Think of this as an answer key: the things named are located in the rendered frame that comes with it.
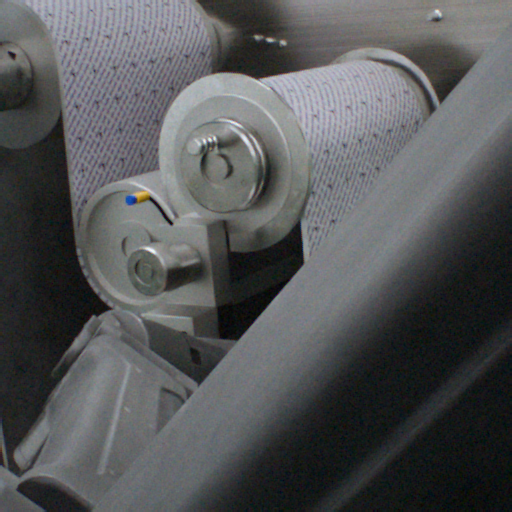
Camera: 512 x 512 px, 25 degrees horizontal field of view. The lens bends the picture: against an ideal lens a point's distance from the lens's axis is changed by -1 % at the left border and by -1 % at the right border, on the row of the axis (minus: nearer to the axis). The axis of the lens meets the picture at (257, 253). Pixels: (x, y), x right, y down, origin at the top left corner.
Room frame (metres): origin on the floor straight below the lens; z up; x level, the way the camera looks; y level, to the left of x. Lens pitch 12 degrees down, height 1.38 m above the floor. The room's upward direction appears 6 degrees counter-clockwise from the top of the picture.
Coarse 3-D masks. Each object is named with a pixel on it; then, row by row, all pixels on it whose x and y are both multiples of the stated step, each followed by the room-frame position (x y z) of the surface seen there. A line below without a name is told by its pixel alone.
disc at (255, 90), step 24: (192, 96) 0.96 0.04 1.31; (264, 96) 0.92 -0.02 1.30; (168, 120) 0.97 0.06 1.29; (288, 120) 0.91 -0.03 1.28; (168, 144) 0.98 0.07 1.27; (288, 144) 0.91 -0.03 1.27; (168, 168) 0.98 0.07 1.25; (168, 192) 0.98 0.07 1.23; (264, 192) 0.93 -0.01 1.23; (192, 216) 0.97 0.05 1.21; (288, 216) 0.91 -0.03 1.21; (240, 240) 0.94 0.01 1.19; (264, 240) 0.93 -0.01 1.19
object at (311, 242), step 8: (328, 224) 0.94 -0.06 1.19; (336, 224) 0.95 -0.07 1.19; (312, 232) 0.92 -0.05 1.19; (320, 232) 0.93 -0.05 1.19; (328, 232) 0.94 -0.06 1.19; (304, 240) 0.91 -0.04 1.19; (312, 240) 0.92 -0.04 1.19; (320, 240) 0.93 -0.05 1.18; (304, 248) 0.91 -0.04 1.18; (312, 248) 0.92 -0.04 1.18; (304, 256) 0.91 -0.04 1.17
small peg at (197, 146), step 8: (200, 136) 0.91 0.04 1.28; (208, 136) 0.91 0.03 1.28; (216, 136) 0.92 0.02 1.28; (192, 144) 0.90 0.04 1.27; (200, 144) 0.90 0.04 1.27; (208, 144) 0.91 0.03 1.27; (216, 144) 0.92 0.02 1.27; (192, 152) 0.90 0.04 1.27; (200, 152) 0.90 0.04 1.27; (208, 152) 0.91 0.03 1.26
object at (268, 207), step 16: (224, 96) 0.94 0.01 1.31; (240, 96) 0.93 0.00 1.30; (416, 96) 1.13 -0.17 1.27; (192, 112) 0.96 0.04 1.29; (208, 112) 0.95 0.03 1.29; (224, 112) 0.94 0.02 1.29; (240, 112) 0.93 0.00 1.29; (256, 112) 0.92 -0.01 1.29; (192, 128) 0.96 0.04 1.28; (256, 128) 0.92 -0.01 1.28; (272, 128) 0.92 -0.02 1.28; (176, 144) 0.97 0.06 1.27; (272, 144) 0.92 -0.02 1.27; (176, 160) 0.97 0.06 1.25; (272, 160) 0.92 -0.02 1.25; (288, 160) 0.91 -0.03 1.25; (176, 176) 0.97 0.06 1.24; (272, 176) 0.92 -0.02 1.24; (288, 176) 0.91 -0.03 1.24; (272, 192) 0.92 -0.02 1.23; (288, 192) 0.91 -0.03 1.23; (192, 208) 0.96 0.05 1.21; (256, 208) 0.93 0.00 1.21; (272, 208) 0.92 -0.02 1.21; (240, 224) 0.94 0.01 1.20; (256, 224) 0.93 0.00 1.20
